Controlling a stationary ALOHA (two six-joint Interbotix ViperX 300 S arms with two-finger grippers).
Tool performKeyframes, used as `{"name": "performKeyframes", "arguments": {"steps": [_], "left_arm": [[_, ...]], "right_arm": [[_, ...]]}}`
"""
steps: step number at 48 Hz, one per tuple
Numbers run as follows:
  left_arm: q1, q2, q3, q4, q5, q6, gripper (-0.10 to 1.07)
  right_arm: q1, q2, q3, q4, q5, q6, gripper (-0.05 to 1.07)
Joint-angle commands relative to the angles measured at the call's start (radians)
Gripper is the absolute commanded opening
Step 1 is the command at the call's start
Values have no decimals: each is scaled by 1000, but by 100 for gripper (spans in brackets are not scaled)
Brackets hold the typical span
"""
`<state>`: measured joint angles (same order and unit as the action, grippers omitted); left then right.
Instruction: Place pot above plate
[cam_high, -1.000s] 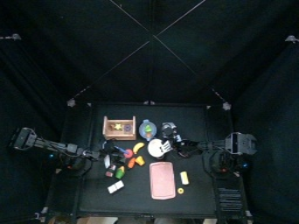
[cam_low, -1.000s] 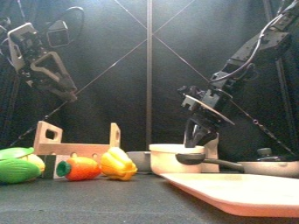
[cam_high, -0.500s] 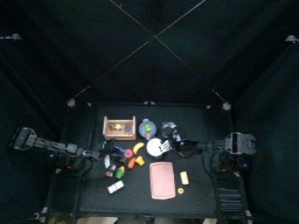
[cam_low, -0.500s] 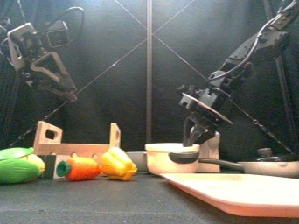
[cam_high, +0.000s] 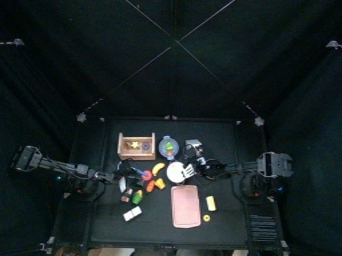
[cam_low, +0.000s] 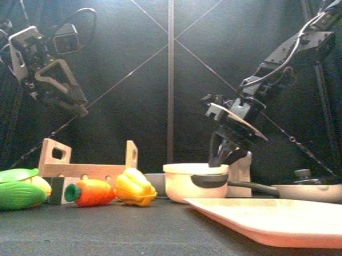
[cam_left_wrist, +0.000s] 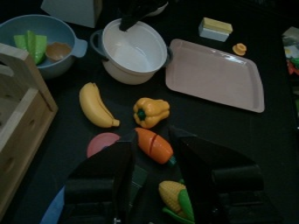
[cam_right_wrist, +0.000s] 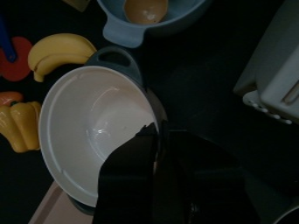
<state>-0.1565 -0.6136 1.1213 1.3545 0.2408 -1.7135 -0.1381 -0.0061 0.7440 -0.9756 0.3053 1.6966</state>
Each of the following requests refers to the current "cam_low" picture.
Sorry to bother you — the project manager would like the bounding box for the white toy pot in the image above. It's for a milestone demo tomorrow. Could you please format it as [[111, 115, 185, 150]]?
[[161, 162, 231, 205]]

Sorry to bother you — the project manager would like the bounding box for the pink rectangular plate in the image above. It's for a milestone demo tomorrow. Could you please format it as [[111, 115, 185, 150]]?
[[183, 197, 342, 250]]

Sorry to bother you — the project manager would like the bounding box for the blue-grey toy bowl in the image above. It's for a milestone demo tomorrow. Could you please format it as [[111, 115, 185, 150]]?
[[144, 172, 167, 197]]

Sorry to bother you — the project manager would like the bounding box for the pan lid with knob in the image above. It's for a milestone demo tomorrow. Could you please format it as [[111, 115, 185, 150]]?
[[292, 168, 323, 185]]

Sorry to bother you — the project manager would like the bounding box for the grey toy frying pan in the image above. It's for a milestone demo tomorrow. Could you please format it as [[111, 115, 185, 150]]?
[[227, 179, 342, 204]]

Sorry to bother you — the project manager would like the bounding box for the yellow toy bell pepper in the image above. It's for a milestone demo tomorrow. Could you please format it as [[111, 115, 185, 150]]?
[[113, 167, 159, 208]]

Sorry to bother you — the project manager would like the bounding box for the wooden toy box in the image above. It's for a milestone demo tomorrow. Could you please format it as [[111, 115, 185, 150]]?
[[37, 137, 139, 188]]

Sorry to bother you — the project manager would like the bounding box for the dark green toy block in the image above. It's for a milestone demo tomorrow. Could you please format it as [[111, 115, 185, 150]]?
[[43, 176, 73, 206]]

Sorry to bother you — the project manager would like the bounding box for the orange toy carrot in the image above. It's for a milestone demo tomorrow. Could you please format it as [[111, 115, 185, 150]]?
[[64, 178, 116, 208]]

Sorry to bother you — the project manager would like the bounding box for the green and yellow toy corn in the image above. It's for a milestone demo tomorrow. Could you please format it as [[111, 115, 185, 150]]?
[[0, 167, 53, 212]]

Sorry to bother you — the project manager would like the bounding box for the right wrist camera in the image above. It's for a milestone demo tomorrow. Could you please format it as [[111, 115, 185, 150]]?
[[201, 94, 231, 122]]

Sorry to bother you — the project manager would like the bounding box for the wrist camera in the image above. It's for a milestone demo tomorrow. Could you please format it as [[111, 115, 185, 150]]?
[[52, 22, 83, 55], [201, 94, 231, 122]]

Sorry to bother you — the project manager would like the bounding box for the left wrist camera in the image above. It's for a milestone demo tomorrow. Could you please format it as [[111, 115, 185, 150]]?
[[52, 22, 83, 55]]

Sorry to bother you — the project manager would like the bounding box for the thin diagonal brace cord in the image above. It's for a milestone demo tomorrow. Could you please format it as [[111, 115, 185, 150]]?
[[8, 0, 224, 168], [128, 0, 340, 178]]

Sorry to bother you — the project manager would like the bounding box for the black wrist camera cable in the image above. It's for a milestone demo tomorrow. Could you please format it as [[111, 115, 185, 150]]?
[[65, 7, 99, 45]]

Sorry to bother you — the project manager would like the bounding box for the vertical metal frame pole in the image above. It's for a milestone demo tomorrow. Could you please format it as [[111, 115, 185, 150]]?
[[167, 0, 176, 164]]

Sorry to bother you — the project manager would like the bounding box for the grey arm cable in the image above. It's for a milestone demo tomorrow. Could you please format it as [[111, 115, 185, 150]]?
[[240, 12, 328, 88]]

